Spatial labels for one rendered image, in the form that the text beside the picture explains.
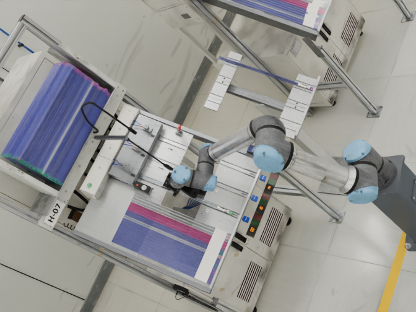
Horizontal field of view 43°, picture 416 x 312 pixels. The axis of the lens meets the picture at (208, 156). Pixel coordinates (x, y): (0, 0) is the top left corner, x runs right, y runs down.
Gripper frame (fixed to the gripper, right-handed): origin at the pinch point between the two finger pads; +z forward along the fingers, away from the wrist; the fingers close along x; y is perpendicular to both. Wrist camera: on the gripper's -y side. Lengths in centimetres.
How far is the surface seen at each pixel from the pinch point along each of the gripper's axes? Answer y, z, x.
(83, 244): 29, 14, 40
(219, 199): -20.3, -4.1, -4.1
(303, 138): -51, 13, -59
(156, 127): 22.4, 0.3, -24.7
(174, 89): 34, 183, -122
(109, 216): 23.9, 6.9, 23.9
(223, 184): -19.0, -3.9, -11.9
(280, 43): -20, 29, -116
